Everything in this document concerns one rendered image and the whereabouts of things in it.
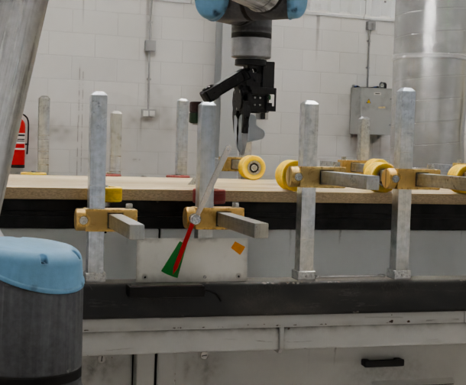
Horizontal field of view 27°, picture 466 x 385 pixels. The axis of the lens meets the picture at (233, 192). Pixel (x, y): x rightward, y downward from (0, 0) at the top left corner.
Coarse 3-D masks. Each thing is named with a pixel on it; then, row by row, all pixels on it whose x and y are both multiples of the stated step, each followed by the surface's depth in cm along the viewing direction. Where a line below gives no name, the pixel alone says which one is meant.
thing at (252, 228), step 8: (224, 216) 214; (232, 216) 208; (240, 216) 209; (224, 224) 214; (232, 224) 208; (240, 224) 202; (248, 224) 196; (256, 224) 193; (264, 224) 193; (240, 232) 202; (248, 232) 196; (256, 232) 193; (264, 232) 193
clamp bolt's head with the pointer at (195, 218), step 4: (196, 216) 216; (192, 220) 216; (196, 220) 216; (192, 224) 217; (188, 228) 217; (192, 228) 218; (188, 232) 217; (188, 236) 217; (184, 240) 217; (188, 240) 217; (184, 244) 217; (180, 248) 217; (184, 248) 217; (180, 252) 217; (180, 256) 217; (176, 260) 217; (176, 264) 217; (176, 268) 217
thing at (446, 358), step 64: (128, 256) 237; (256, 256) 246; (320, 256) 252; (384, 256) 257; (448, 256) 262; (128, 384) 243; (192, 384) 247; (256, 384) 252; (320, 384) 257; (384, 384) 262; (448, 384) 268
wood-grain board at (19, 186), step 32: (32, 192) 227; (64, 192) 229; (128, 192) 233; (160, 192) 235; (192, 192) 238; (256, 192) 242; (288, 192) 245; (320, 192) 247; (352, 192) 250; (384, 192) 254; (416, 192) 259; (448, 192) 265
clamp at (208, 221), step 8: (184, 208) 221; (192, 208) 219; (208, 208) 219; (216, 208) 219; (224, 208) 220; (232, 208) 221; (240, 208) 221; (184, 216) 220; (208, 216) 219; (216, 216) 219; (184, 224) 220; (200, 224) 218; (208, 224) 219; (216, 224) 220
